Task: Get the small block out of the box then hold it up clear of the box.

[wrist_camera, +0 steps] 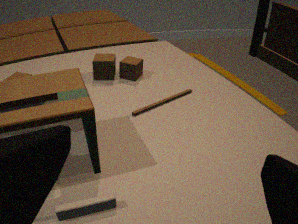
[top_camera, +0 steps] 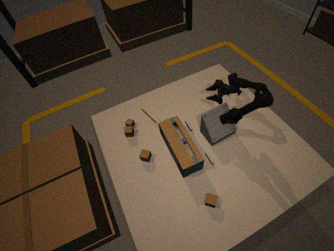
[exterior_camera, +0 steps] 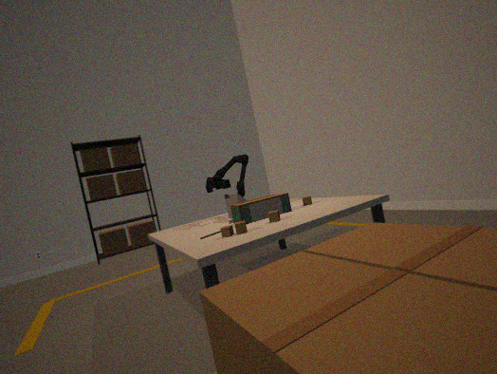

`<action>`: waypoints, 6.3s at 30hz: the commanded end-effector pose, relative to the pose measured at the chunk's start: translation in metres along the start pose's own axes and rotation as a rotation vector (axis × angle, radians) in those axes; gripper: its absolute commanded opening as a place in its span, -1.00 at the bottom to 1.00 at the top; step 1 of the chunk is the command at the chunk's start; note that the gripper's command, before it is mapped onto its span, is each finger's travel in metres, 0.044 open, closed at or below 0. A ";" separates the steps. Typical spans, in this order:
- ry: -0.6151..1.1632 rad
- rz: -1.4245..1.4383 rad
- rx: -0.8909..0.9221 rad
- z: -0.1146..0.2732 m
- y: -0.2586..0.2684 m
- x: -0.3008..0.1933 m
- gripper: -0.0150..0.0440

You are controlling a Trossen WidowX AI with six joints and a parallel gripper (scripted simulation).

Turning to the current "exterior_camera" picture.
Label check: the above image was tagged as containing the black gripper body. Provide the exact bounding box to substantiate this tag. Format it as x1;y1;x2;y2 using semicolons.
206;179;230;193

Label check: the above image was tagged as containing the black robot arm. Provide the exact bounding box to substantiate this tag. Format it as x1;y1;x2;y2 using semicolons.
207;155;249;196

